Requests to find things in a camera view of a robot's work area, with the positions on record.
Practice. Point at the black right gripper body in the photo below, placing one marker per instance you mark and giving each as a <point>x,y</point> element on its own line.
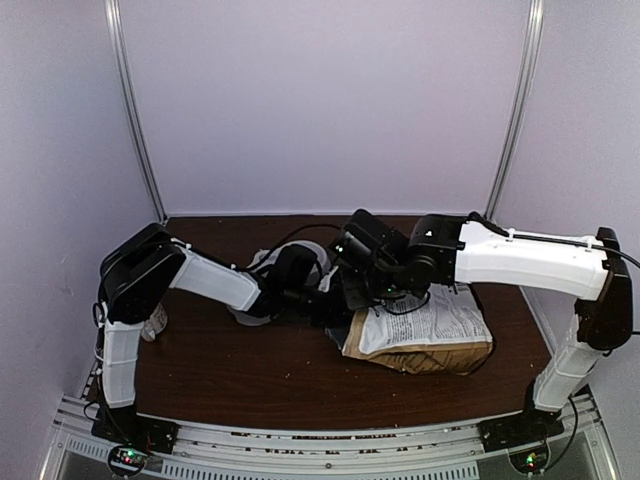
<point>359,297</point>

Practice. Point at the brown white pet food bag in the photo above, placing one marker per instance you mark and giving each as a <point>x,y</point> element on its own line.
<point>446,334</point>

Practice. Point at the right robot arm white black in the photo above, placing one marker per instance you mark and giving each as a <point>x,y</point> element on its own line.
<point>468,249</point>

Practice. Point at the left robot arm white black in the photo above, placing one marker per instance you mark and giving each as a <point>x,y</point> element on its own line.
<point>135,277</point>

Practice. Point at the grey double pet bowl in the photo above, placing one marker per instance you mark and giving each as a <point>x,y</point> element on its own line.
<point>289,278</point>

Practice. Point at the white patterned mug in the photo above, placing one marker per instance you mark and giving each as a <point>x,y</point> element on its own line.
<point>155,324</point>

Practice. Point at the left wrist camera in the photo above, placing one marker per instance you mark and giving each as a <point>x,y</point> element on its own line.
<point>326,281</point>

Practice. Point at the front aluminium rail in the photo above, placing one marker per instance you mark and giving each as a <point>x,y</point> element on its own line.
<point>453,450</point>

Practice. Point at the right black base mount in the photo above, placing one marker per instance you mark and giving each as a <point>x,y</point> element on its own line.
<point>529,426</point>

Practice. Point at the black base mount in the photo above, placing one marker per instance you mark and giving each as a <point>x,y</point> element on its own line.
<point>529,426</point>
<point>145,432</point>

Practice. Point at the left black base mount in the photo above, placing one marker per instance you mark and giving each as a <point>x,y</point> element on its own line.
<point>145,432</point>

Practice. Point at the right aluminium frame post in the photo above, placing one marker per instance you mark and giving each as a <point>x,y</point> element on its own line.
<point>529,59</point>

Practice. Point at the aluminium frame post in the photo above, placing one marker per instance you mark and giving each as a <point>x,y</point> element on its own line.
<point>118,42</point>
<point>529,59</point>

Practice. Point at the left aluminium frame post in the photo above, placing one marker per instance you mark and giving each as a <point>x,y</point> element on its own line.
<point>118,42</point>

